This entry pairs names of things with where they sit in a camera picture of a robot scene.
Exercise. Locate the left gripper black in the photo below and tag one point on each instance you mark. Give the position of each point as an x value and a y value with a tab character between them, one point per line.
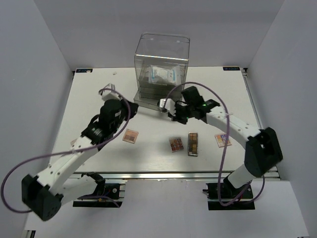
133	107

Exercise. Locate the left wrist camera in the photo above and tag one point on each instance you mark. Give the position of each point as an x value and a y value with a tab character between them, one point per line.
109	93

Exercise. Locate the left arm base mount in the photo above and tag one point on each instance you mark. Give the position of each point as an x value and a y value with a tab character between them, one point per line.
109	195

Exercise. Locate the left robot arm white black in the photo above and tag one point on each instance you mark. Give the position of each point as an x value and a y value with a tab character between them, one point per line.
46	192

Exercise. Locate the long brown eyeshadow palette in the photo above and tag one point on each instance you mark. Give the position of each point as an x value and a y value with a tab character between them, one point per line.
192	144

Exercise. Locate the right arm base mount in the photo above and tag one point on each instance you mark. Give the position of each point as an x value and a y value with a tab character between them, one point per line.
241	203

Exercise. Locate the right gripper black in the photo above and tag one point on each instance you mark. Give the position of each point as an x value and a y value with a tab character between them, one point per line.
176	117

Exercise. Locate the left blue table label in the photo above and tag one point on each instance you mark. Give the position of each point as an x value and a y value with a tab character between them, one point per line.
83	70

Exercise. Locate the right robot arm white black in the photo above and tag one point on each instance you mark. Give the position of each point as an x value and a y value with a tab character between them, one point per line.
262	149

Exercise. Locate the colourful pastel eyeshadow palette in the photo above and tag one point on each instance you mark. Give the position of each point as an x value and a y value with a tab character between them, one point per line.
220	139

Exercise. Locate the cotton pad pack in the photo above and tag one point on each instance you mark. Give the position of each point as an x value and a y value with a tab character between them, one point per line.
153	74
170	76

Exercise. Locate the right blue table label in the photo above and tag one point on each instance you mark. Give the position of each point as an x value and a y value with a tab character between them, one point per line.
231	68

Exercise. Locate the clear acrylic drawer organizer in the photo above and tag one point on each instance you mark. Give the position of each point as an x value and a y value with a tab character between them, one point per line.
161	63

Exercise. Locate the blue table label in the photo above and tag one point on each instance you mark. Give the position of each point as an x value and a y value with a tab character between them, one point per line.
231	68
83	70

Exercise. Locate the four-pan brown eyeshadow palette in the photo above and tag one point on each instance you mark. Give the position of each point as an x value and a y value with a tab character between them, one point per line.
130	136

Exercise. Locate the aluminium table rail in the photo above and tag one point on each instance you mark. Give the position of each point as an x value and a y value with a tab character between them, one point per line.
196	175

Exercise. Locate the nine-pan pink eyeshadow palette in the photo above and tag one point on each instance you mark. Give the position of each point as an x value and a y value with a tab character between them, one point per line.
176	144

